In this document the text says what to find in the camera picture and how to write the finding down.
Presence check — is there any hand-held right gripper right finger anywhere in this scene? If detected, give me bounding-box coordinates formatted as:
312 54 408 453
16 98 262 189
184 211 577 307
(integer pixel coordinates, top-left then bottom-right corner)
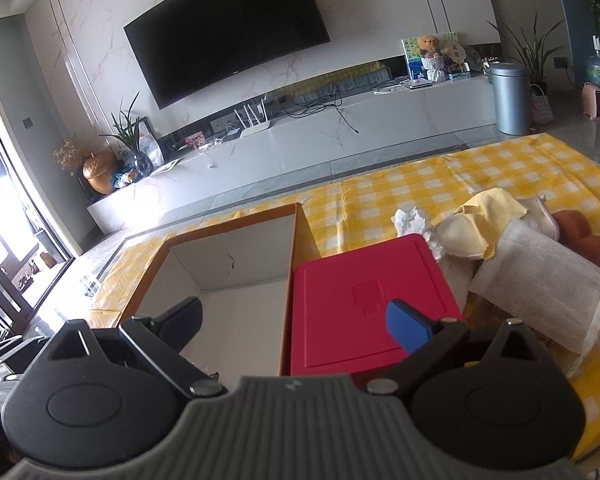
365 299 547 395

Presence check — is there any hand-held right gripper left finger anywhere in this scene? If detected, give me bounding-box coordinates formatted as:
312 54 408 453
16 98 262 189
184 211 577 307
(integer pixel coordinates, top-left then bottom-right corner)
47 296 227 400

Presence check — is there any cardboard box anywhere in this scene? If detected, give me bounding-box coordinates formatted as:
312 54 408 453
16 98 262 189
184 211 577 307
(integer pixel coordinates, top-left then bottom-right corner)
120 202 322 378

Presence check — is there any cream fleece pad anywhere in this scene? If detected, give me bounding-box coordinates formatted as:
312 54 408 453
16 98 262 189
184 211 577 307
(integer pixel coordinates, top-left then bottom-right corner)
432 195 562 262

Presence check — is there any white tissue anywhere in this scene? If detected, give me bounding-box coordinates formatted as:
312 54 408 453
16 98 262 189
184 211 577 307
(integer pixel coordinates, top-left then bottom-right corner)
391 206 449 262

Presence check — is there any white mesh cloth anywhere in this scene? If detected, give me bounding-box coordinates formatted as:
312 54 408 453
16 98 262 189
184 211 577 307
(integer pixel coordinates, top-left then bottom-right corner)
467 217 600 357

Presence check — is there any yellow cloth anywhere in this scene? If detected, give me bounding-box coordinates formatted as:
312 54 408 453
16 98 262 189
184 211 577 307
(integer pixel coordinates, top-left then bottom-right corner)
454 187 529 261

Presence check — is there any brown sponge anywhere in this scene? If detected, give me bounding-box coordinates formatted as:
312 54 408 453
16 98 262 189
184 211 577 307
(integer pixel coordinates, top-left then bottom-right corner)
551 208 600 272

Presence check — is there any red plastic lid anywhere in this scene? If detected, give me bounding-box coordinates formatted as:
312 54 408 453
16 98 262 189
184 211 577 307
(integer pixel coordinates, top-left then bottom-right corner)
289 232 467 378

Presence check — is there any yellow checkered mat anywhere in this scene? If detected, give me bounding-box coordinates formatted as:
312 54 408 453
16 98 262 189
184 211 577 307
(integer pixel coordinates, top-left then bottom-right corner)
82 132 600 463

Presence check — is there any white paper sheet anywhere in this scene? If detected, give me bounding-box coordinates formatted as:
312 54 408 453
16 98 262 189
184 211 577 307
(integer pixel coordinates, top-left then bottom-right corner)
150 158 182 176

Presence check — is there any golden acorn pot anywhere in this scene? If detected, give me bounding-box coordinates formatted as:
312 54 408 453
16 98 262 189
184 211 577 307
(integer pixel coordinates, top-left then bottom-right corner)
82 150 119 195

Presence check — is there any plant in glass vase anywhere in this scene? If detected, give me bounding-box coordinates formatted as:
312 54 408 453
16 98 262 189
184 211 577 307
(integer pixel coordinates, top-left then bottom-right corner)
100 92 154 179

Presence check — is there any white marble tv cabinet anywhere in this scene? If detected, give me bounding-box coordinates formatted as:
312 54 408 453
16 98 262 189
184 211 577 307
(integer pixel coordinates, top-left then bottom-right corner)
87 71 498 234

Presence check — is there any dried flower bunch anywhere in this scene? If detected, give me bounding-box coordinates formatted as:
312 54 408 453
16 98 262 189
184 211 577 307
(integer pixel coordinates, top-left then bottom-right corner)
53 138 86 172

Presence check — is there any white router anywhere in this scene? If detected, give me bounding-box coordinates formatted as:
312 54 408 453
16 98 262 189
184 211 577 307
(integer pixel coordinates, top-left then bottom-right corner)
233 99 272 140

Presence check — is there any grey metal trash can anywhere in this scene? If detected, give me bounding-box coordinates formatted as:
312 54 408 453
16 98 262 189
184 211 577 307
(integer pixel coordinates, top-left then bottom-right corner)
488 60 534 136

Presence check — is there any woven basket bag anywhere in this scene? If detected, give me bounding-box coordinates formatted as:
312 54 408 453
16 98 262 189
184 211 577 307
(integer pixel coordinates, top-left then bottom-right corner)
530 84 555 125

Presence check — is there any teddy bear in basket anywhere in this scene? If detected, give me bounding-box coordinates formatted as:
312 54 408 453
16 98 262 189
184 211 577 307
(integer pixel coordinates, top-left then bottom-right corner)
401 32 461 82

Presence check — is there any round hand fan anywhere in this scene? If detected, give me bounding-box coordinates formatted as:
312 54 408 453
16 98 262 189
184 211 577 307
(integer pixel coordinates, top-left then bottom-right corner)
442 42 469 70

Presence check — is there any brown teddy bear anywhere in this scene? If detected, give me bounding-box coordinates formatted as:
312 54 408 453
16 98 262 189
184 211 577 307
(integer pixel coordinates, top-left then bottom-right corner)
416 35 443 60

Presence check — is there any pink space heater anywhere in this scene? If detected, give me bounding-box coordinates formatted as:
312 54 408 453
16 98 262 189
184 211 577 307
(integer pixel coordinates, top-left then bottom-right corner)
581 82 600 121

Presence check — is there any black curved television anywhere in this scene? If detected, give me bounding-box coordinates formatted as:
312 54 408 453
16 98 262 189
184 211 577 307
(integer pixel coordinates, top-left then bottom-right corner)
123 0 331 110

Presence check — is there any long leaf potted plant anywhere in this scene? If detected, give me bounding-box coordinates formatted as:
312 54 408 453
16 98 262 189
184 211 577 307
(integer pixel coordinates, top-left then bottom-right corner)
487 10 567 100

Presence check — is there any black picture frame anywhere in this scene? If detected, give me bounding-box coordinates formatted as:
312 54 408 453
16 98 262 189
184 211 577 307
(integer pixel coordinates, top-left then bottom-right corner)
130 116 154 142

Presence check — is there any black cable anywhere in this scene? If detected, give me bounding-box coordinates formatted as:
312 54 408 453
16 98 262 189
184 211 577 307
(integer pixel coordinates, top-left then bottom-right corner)
279 82 361 135

